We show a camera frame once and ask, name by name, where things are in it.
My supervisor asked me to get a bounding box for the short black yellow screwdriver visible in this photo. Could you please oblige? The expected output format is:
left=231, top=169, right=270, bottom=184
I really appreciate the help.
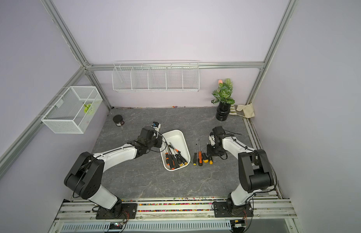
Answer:
left=201, top=150, right=209, bottom=163

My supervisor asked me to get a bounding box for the white plastic storage box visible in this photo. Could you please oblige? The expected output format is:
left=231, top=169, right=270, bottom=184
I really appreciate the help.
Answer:
left=160, top=130, right=191, bottom=172

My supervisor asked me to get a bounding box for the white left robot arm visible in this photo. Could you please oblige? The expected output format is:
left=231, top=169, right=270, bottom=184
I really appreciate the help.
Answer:
left=64, top=121, right=163, bottom=213

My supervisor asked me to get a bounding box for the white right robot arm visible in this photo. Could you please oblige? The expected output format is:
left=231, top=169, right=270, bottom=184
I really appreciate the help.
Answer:
left=207, top=126, right=276, bottom=212

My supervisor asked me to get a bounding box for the black orange screwdriver in box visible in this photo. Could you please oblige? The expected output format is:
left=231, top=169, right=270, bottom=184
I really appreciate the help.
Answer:
left=166, top=144, right=175, bottom=170

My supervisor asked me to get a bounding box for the small black jar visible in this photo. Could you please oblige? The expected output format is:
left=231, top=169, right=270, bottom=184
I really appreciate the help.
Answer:
left=112, top=115, right=125, bottom=127

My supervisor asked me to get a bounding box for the black glossy plant pot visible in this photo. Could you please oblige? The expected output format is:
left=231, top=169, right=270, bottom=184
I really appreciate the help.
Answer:
left=216, top=102, right=231, bottom=121

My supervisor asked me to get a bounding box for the cream work glove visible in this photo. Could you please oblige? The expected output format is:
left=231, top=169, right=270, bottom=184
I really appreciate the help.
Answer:
left=229, top=103, right=255, bottom=118

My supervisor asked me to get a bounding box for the green artificial plant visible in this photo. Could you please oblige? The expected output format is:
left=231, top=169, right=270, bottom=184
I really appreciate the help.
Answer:
left=211, top=79, right=235, bottom=105

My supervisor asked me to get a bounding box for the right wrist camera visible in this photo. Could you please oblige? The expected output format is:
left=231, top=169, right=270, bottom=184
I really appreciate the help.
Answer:
left=209, top=133, right=215, bottom=146

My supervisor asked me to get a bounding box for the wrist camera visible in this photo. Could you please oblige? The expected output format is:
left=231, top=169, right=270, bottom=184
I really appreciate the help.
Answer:
left=209, top=133, right=215, bottom=146
left=152, top=121, right=161, bottom=131

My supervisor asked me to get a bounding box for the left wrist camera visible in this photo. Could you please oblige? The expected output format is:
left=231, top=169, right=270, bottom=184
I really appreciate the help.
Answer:
left=152, top=121, right=161, bottom=131

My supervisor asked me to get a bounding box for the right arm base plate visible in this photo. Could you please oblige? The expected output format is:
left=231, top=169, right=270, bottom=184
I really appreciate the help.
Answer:
left=212, top=200, right=253, bottom=218

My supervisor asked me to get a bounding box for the long white wire shelf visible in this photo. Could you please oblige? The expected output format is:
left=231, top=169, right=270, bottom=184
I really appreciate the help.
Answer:
left=112, top=60, right=200, bottom=92

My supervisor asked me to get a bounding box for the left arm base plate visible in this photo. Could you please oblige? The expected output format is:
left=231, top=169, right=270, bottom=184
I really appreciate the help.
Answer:
left=96, top=203, right=138, bottom=219

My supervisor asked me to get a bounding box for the white wire basket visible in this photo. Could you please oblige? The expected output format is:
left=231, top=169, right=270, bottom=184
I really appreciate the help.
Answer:
left=41, top=86, right=103, bottom=134

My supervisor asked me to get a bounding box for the aluminium rail base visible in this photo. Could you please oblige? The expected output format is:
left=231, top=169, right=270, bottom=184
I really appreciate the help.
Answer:
left=49, top=196, right=303, bottom=233

